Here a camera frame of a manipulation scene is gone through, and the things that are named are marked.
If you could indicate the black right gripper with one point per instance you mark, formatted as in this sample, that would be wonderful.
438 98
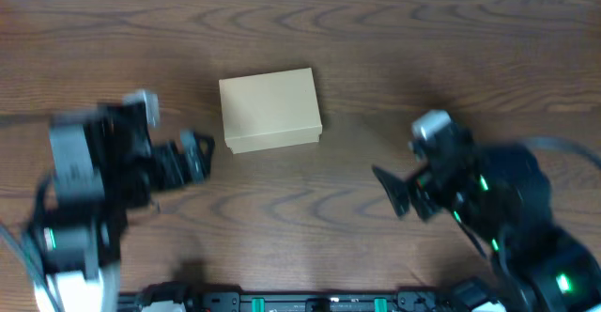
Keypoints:
422 184

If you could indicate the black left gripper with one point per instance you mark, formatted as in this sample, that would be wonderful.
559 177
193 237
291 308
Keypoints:
203 151

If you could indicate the brown cardboard box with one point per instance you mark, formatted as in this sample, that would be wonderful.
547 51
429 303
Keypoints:
270 110

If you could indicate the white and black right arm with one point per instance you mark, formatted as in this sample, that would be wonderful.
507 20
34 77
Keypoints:
498 194

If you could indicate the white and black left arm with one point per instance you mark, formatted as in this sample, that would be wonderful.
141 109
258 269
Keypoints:
73 251

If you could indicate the black aluminium mounting rail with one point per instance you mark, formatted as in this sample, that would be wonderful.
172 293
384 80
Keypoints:
471 296

